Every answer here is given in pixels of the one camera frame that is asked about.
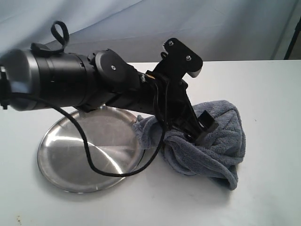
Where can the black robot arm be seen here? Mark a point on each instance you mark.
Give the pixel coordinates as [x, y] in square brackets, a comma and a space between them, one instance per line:
[41, 77]

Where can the black backdrop stand pole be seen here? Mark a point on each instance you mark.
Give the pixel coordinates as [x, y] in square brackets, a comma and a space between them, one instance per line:
[291, 40]

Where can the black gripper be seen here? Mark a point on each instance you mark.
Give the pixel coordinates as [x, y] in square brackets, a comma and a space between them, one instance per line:
[163, 94]

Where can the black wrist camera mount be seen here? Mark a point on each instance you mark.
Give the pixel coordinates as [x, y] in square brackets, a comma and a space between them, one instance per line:
[178, 60]

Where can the grey backdrop cloth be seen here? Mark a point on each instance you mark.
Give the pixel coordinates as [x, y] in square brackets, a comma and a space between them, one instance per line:
[217, 30]

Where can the grey-blue fleece towel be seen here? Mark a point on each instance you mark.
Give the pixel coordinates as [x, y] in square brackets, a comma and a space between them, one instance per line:
[218, 156]

